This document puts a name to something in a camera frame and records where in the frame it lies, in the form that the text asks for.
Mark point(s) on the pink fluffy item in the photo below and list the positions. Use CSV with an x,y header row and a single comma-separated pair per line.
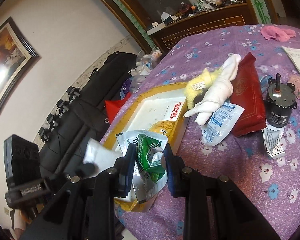
x,y
298,85

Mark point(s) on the purple bag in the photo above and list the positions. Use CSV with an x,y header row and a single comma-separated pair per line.
x,y
125,88

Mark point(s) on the red bag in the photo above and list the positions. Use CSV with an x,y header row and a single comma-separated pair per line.
x,y
115,107

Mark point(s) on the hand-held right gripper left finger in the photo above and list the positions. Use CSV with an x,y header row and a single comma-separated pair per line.
x,y
130,162

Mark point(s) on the clear plastic bag with bottle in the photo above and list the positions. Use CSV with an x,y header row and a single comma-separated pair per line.
x,y
151,58

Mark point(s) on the black sofa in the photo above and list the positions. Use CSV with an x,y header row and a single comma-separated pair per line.
x,y
72,120

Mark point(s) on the yellow plastic packet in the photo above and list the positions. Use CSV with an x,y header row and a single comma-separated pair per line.
x,y
162,127

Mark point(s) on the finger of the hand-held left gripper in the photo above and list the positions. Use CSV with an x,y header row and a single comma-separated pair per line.
x,y
87,170

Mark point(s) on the pink cloth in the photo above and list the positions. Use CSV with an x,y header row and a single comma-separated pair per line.
x,y
277,33

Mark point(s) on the green and white foil packet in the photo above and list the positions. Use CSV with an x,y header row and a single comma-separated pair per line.
x,y
150,160

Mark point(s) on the black clamp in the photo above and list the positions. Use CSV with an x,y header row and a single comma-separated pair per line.
x,y
73,91
52,119
43,133
62,105

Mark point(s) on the blue printed desiccant packet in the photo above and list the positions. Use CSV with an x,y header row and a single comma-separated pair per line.
x,y
220,125

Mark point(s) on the dark wooden cabinet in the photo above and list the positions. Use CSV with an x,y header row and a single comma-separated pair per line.
x,y
210,27

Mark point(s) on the plain white soft packet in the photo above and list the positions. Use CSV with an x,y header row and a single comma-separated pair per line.
x,y
100,152

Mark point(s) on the framed wall picture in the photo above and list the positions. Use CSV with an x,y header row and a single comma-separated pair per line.
x,y
7,55

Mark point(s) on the dark red packet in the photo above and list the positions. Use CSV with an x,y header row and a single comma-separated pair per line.
x,y
247,97

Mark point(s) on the yellow towel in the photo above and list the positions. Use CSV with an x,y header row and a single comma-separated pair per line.
x,y
200,85

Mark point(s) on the white towel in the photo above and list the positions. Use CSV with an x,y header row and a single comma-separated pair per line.
x,y
220,87

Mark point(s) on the clutter pile on cabinet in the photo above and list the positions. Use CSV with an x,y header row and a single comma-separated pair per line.
x,y
205,5

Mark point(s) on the yellow taped cardboard box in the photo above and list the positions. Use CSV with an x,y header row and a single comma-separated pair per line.
x,y
150,110

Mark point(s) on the small white printed packet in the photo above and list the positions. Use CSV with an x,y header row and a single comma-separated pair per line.
x,y
273,142

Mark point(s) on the black electric motor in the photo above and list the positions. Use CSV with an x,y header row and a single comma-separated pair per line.
x,y
277,110

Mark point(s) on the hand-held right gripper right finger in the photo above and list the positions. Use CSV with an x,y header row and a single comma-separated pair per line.
x,y
168,165

